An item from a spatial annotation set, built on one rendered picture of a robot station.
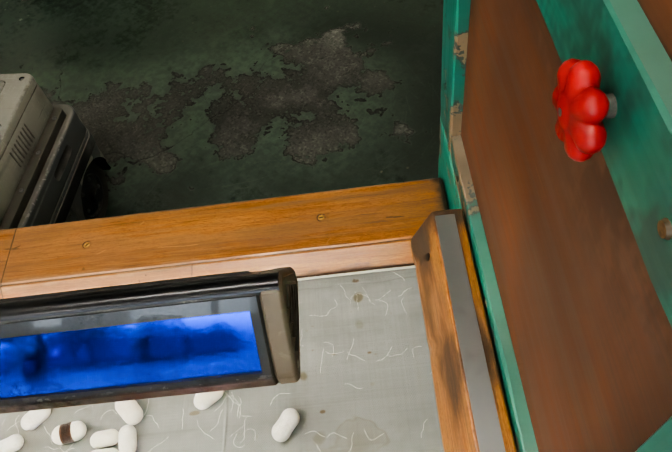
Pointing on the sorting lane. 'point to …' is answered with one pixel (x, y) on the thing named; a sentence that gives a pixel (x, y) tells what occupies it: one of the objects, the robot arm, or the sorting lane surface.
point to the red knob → (581, 109)
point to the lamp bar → (149, 340)
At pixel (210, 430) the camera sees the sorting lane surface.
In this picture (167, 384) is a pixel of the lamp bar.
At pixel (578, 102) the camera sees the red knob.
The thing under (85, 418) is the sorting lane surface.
